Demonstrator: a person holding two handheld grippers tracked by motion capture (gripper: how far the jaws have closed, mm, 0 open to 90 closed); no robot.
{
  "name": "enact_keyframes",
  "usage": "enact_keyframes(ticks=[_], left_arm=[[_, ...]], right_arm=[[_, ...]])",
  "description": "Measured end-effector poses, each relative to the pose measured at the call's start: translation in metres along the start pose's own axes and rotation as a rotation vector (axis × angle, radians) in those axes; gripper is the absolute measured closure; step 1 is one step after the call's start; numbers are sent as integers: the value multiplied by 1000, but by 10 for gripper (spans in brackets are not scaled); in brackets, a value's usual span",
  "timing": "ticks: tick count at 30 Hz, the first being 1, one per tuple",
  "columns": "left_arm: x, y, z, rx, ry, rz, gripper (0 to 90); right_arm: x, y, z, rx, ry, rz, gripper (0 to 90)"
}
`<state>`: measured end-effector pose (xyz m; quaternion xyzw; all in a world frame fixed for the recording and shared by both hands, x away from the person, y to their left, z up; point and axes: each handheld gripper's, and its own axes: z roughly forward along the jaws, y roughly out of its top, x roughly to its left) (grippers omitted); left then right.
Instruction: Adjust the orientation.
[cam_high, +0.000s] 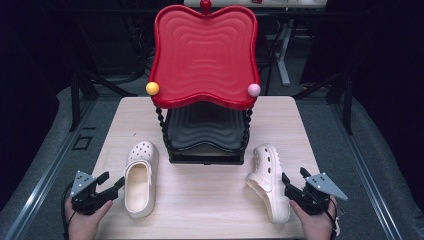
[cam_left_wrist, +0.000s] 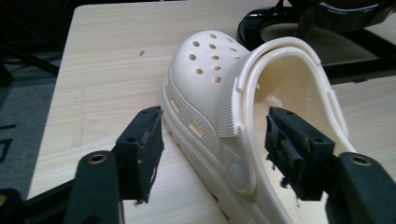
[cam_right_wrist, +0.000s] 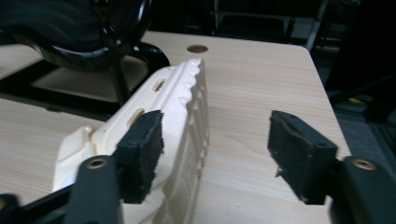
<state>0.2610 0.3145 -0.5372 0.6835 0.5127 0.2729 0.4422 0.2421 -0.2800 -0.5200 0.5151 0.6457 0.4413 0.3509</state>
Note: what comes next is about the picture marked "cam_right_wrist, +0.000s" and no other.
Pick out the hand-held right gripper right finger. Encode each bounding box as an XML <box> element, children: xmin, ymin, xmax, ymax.
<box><xmin>267</xmin><ymin>109</ymin><xmax>339</xmax><ymax>206</ymax></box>

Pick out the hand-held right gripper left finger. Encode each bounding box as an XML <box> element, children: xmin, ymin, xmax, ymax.
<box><xmin>116</xmin><ymin>109</ymin><xmax>165</xmax><ymax>205</ymax></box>

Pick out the cream slipper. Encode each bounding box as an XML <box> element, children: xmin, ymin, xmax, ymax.
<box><xmin>51</xmin><ymin>58</ymin><xmax>210</xmax><ymax>224</ymax></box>

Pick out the red wavy plastic tray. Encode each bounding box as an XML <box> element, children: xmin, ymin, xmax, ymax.
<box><xmin>0</xmin><ymin>0</ymin><xmax>172</xmax><ymax>122</ymax></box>

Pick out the dark chair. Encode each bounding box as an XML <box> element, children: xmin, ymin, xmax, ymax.
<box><xmin>214</xmin><ymin>0</ymin><xmax>295</xmax><ymax>44</ymax></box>

